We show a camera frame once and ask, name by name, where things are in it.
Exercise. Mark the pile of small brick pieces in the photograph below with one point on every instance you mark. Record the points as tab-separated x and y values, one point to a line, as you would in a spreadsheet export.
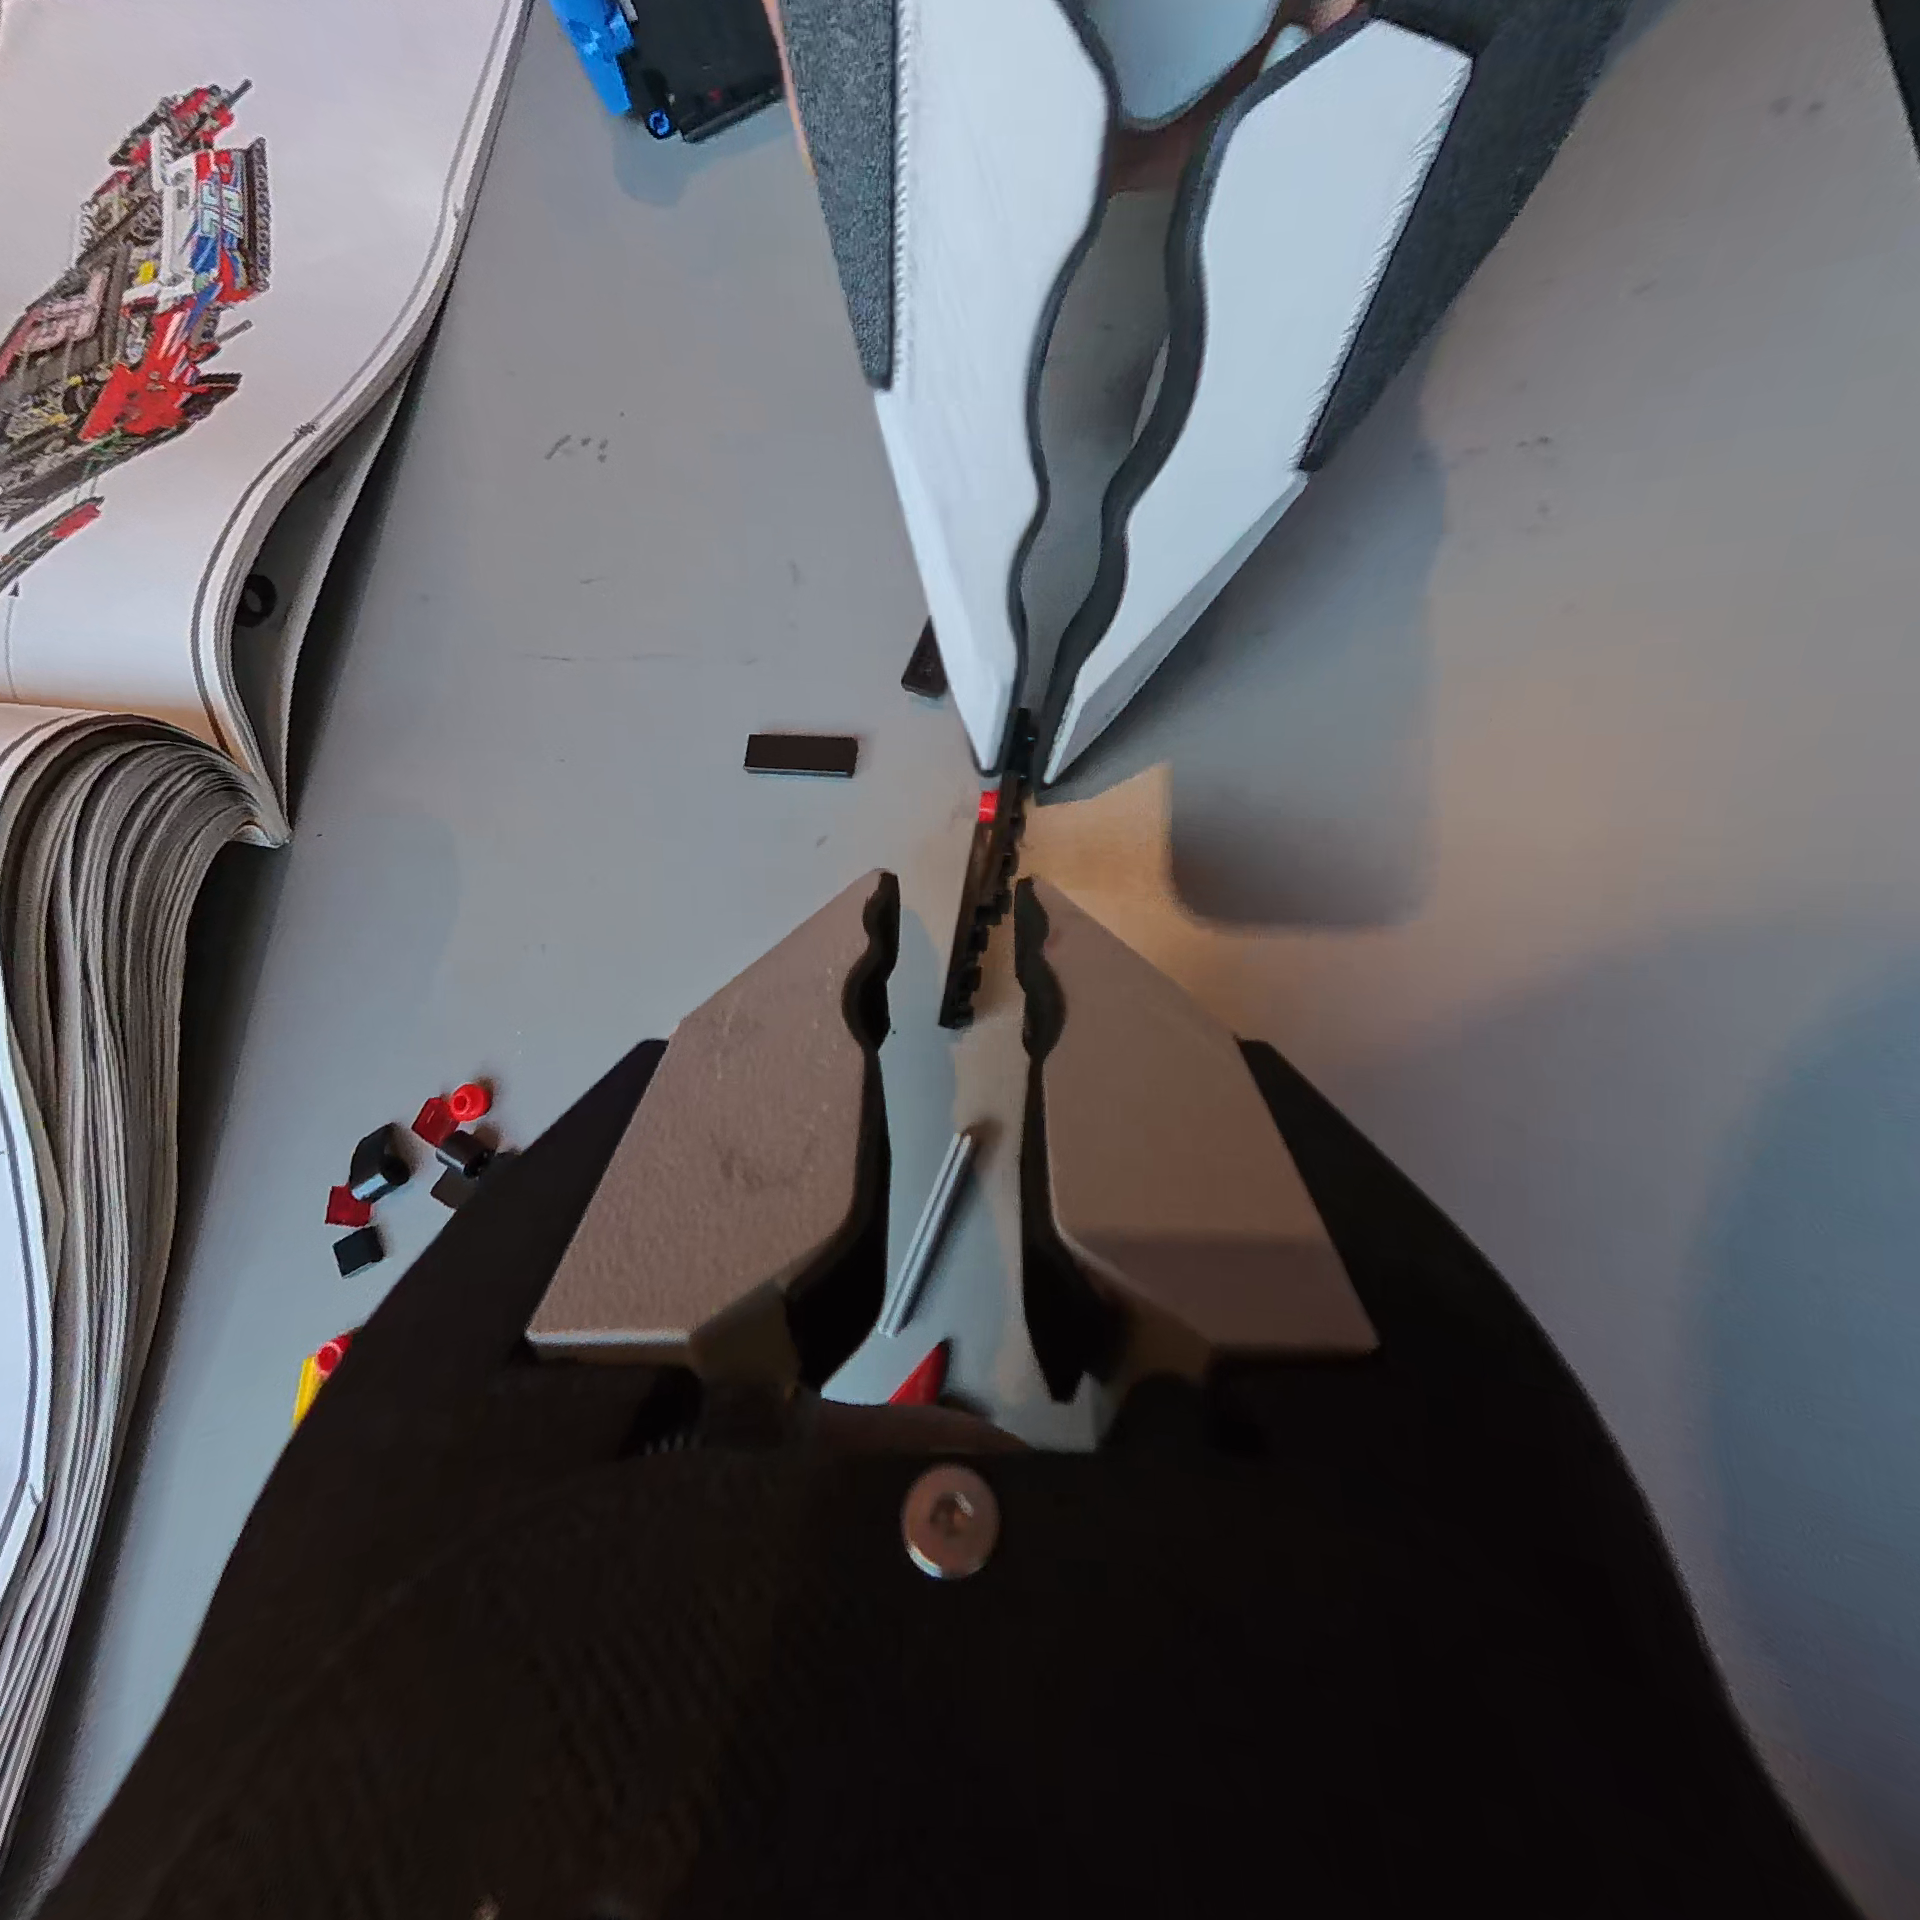
404	1170

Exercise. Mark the red wedge brick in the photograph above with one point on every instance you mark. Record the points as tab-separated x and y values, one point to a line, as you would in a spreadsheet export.
922	1377

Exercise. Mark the open instruction booklet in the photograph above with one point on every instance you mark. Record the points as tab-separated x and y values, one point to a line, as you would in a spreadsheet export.
150	524

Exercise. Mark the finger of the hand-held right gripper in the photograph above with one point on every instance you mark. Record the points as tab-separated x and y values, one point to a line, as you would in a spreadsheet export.
974	300
1290	300

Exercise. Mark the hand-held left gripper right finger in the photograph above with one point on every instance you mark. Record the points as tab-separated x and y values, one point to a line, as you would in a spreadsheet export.
1184	1201

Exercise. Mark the grey axle rod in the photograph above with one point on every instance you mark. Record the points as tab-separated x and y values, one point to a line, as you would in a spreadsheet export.
932	1230

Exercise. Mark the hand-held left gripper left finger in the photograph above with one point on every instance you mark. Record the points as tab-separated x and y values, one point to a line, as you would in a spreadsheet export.
721	1201

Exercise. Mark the small black brick tile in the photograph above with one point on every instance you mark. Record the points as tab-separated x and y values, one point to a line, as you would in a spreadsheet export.
803	754

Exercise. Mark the toy brick car model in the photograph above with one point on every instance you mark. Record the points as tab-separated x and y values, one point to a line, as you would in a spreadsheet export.
675	60

